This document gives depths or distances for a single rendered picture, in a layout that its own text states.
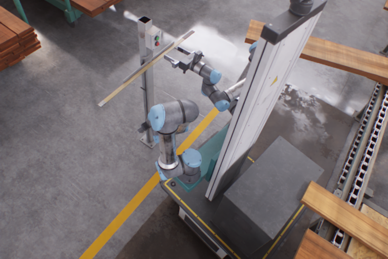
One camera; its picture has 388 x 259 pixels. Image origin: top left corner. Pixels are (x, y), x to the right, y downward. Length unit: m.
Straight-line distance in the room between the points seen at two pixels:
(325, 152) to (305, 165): 1.25
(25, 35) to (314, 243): 2.73
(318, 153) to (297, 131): 0.30
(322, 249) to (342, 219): 0.22
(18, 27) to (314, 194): 2.69
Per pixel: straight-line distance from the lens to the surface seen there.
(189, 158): 1.62
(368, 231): 1.82
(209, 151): 1.92
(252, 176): 1.67
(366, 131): 2.26
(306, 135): 3.08
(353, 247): 1.79
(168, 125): 1.30
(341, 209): 1.77
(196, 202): 2.10
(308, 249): 1.61
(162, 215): 2.39
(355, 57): 2.62
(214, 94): 1.60
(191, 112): 1.31
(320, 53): 2.48
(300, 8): 1.02
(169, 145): 1.43
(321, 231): 1.74
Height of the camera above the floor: 2.30
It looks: 54 degrees down
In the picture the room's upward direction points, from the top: 10 degrees clockwise
